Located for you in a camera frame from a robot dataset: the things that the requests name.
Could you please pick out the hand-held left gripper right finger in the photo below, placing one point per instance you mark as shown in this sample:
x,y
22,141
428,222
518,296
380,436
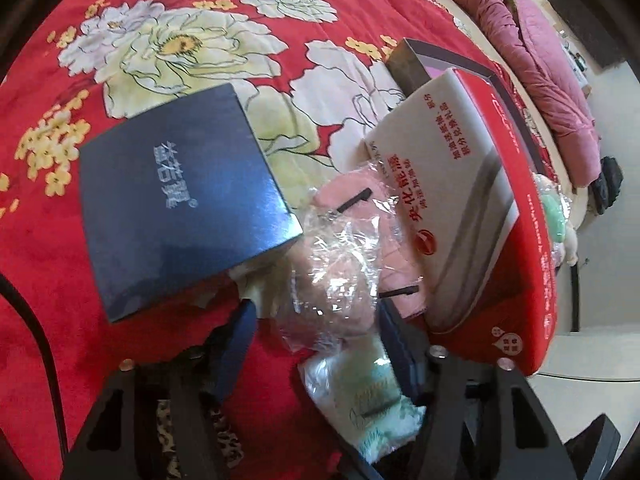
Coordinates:
x,y
400,350

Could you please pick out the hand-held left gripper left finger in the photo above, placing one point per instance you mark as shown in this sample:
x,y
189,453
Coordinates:
x,y
240,340

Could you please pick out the tan pink cloth plastic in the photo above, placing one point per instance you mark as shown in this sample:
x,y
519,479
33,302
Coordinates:
x,y
330,285

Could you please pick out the pale green cloth in plastic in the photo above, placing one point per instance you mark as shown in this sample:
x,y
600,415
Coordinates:
x,y
365,385

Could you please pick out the leopard print cloth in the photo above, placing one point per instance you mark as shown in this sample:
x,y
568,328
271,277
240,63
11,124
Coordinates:
x,y
227,442

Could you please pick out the dark blue box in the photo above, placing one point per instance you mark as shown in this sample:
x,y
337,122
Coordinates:
x,y
185,200

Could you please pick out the red and white box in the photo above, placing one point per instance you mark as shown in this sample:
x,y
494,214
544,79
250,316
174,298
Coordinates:
x,y
450,185

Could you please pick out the red floral blanket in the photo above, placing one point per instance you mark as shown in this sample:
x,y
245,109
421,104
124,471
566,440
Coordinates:
x,y
50,270

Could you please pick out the black bag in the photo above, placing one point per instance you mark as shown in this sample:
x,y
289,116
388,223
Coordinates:
x,y
610,180

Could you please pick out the dark open box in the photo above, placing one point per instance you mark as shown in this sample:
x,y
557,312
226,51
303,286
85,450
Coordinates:
x,y
407,67

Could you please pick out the bright pink quilt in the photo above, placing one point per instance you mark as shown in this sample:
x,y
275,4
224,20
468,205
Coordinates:
x,y
555,75

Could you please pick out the dark cabinet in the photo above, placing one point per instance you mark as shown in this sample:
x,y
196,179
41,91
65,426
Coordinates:
x,y
585,25

